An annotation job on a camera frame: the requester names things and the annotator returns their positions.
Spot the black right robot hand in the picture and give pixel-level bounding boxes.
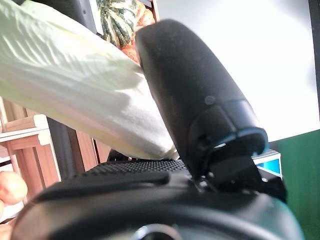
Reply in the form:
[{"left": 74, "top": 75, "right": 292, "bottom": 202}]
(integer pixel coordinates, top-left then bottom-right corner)
[{"left": 11, "top": 18, "right": 305, "bottom": 240}]

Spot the green white napa cabbage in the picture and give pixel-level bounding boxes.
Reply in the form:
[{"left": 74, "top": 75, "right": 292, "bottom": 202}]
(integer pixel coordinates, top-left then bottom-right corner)
[{"left": 0, "top": 0, "right": 180, "bottom": 161}]

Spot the small orange pumpkin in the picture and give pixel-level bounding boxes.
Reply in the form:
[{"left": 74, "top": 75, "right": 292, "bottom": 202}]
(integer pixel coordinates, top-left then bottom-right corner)
[{"left": 119, "top": 2, "right": 157, "bottom": 63}]

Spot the green striped pumpkin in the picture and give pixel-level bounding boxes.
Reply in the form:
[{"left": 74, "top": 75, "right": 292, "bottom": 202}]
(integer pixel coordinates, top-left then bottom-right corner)
[{"left": 96, "top": 0, "right": 141, "bottom": 48}]

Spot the white cyan box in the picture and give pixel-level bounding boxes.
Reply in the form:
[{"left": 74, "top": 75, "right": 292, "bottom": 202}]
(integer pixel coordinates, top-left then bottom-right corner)
[{"left": 251, "top": 148, "right": 283, "bottom": 180}]

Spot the wooden potato crate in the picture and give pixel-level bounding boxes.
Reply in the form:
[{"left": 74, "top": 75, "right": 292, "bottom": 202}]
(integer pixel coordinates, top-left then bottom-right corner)
[{"left": 0, "top": 96, "right": 112, "bottom": 223}]

